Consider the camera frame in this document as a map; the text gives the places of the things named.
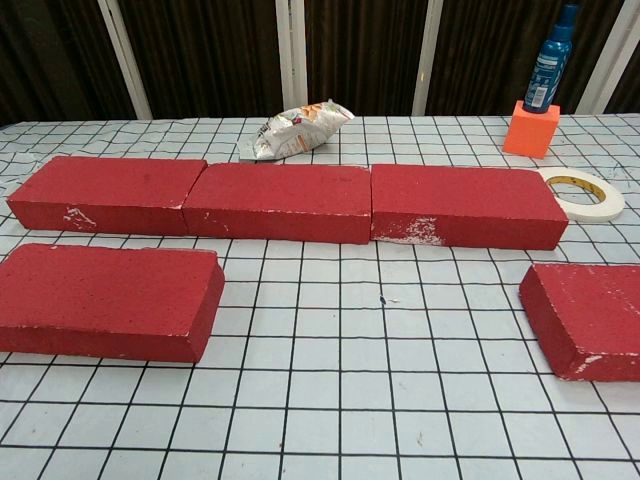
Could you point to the white snack bag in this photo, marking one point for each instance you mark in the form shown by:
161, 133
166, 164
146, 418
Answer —
295, 130

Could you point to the white black-grid tablecloth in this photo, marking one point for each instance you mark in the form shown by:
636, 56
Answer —
320, 400

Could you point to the orange foam cube holder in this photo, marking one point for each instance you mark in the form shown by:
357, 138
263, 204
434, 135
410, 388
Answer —
530, 132

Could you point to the white tape roll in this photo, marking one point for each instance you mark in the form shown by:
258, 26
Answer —
595, 207

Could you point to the blue spray bottle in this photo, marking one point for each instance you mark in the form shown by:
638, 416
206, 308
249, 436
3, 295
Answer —
547, 65

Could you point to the white partition frame post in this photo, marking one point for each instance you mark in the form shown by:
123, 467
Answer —
427, 55
609, 60
290, 60
122, 60

